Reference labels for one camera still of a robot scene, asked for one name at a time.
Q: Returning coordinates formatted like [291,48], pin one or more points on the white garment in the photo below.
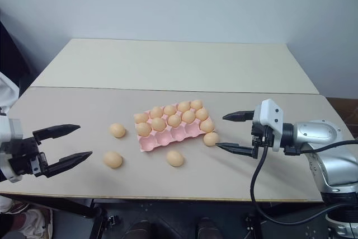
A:
[8,90]

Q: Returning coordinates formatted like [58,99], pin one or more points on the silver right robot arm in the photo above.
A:
[316,132]

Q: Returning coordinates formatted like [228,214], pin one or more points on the beige egg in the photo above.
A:
[156,112]
[140,118]
[143,129]
[196,104]
[117,130]
[211,139]
[158,124]
[188,116]
[201,114]
[174,120]
[184,106]
[175,158]
[169,109]
[207,126]
[112,159]

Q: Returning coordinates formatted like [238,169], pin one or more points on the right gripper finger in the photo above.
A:
[237,148]
[240,116]

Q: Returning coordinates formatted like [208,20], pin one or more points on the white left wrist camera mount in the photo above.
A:
[14,128]

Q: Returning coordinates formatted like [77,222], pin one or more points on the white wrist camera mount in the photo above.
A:
[14,128]
[268,113]

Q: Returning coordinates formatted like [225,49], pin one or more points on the pink egg tray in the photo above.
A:
[162,141]

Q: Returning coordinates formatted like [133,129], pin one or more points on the black table bracket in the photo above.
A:
[112,219]
[249,223]

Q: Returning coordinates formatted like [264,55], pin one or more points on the red and white shoe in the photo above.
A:
[30,222]

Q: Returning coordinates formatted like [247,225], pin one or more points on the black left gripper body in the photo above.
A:
[23,156]

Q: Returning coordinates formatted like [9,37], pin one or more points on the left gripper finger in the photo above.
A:
[56,130]
[70,161]

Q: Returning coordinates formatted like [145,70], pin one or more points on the dark brown rounded shape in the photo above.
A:
[208,229]
[143,230]

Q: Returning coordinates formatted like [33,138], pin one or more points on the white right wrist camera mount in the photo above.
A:
[268,113]

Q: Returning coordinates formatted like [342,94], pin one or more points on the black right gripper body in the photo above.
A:
[261,138]

